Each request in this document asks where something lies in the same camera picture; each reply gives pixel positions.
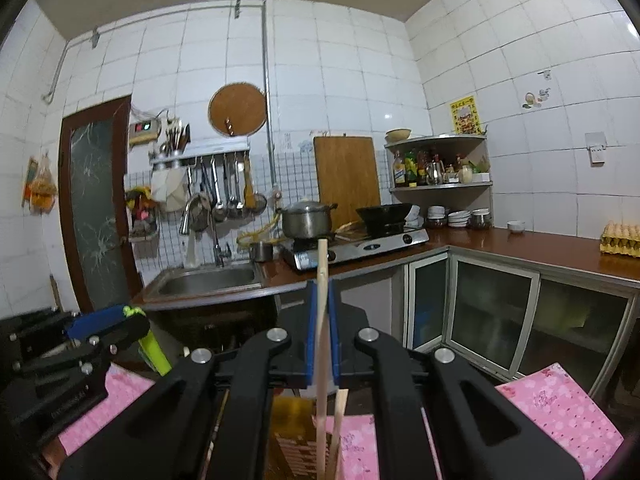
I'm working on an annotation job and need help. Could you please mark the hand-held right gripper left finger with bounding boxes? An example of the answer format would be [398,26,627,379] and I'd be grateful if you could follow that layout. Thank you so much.
[57,280,317,480]

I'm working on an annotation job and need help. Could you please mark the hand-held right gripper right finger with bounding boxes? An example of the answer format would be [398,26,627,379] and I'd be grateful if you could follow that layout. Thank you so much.
[327,287,586,480]

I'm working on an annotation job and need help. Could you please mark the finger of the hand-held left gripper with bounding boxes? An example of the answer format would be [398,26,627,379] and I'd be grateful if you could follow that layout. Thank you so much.
[0,304,128,350]
[15,316,152,396]

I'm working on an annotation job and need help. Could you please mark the green handled metal fork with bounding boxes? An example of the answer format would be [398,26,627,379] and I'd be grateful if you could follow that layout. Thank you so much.
[125,304,174,377]

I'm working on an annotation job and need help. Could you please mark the yellow slotted utensil holder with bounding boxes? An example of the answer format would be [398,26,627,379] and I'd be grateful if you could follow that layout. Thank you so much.
[267,394,347,480]

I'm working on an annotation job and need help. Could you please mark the steel gas stove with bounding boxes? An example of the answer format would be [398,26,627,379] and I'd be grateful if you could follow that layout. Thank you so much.
[280,227,431,272]

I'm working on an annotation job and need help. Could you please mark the steel kitchen sink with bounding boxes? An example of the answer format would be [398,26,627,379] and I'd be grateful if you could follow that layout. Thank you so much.
[145,262,266,303]

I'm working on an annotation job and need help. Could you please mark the white dish soap bottle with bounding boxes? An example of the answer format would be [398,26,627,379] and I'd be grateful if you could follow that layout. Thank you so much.
[183,232,200,269]

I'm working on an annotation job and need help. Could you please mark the steel cooking pot with lid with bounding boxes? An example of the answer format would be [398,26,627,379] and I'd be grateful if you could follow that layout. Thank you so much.
[277,199,338,240]

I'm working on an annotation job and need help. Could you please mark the brown framed glass door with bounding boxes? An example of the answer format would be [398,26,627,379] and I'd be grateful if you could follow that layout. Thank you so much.
[59,95,146,313]

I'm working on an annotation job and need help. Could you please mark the steel faucet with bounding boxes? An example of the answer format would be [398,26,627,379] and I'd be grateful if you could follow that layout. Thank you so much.
[209,207,234,269]

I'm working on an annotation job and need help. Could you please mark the black wok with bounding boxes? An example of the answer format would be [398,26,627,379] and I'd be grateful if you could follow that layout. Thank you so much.
[356,203,415,232]

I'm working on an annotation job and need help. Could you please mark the hanging orange net bag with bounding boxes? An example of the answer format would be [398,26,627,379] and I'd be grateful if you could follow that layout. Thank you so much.
[22,152,58,216]

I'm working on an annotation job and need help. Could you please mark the white hanging cloth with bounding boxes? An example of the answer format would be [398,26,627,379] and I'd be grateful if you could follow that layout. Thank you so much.
[151,169,188,212]

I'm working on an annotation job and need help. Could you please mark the rectangular wooden cutting board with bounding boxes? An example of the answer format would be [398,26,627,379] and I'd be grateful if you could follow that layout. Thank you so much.
[313,135,382,216]

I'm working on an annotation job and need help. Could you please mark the row of hanging ladles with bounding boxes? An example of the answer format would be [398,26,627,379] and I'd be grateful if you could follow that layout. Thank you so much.
[180,154,268,235]

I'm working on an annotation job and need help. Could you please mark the glass door base cabinets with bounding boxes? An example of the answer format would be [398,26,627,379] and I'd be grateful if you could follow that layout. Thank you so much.
[404,247,640,401]

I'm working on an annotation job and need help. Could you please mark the stack of white bowls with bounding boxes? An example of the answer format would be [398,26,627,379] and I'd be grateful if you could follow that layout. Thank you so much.
[426,205,471,228]

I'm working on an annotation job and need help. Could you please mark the steel corner shelf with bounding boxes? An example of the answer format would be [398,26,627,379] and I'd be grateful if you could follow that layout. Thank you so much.
[385,134,495,229]

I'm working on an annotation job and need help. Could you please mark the row of condiment bottles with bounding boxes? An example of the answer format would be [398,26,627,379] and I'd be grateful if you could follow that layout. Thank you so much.
[392,149,491,187]

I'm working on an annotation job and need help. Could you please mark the steel cutlery cup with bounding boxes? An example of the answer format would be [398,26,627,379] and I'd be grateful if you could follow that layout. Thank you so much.
[165,119,192,157]

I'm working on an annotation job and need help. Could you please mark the brown kitchen countertop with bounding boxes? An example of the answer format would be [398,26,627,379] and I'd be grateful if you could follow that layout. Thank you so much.
[132,225,640,307]

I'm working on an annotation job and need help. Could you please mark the round wooden board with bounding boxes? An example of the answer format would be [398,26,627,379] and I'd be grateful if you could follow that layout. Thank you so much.
[208,82,268,137]

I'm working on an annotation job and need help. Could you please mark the pink floral tablecloth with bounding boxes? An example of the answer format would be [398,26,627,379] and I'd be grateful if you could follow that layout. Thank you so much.
[57,362,626,480]

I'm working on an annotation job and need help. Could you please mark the egg carton tray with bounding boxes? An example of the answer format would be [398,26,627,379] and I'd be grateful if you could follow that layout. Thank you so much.
[600,220,640,258]

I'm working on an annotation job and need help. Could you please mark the yellow gas hose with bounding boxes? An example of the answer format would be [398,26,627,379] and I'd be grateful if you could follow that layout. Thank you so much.
[236,210,282,249]

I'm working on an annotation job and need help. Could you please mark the wire wall basket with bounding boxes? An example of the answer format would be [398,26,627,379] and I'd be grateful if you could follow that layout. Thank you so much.
[125,187,160,242]

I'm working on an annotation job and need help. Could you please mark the beige electric switch box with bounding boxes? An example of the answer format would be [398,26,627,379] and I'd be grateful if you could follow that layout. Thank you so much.
[128,119,160,148]

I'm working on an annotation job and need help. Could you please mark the steel wall utensil rack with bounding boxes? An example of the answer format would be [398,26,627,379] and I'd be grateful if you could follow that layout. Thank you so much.
[149,137,251,169]

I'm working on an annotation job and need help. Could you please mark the grey wall pipe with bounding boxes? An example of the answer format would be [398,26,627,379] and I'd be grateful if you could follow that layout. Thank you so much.
[42,0,275,201]

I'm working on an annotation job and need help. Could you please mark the yellow wall poster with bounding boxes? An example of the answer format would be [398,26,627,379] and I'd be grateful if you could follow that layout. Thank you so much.
[450,95,482,136]

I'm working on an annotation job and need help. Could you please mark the teapot wall sticker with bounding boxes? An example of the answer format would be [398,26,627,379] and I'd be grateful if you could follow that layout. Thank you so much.
[522,87,551,109]

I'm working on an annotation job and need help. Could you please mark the white wall socket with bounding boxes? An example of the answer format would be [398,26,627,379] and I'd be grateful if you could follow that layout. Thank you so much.
[585,131,607,165]

